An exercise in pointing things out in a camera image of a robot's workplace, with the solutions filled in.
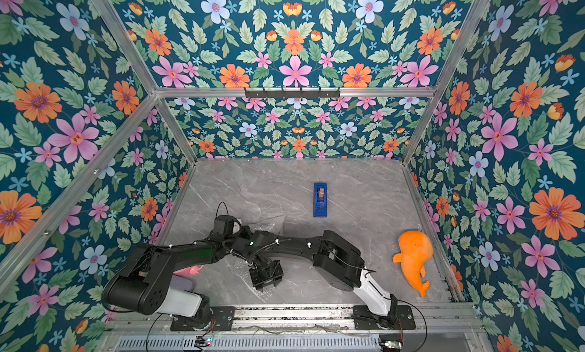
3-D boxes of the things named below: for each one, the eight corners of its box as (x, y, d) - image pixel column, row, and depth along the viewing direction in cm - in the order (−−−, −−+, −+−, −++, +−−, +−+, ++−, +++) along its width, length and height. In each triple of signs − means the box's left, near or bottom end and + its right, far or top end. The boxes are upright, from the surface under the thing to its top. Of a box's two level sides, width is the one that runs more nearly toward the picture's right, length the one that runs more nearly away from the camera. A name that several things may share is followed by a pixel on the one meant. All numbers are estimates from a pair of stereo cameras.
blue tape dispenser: (313, 217, 100) (313, 209, 95) (313, 191, 109) (313, 182, 104) (327, 217, 100) (328, 209, 95) (326, 191, 109) (326, 182, 104)
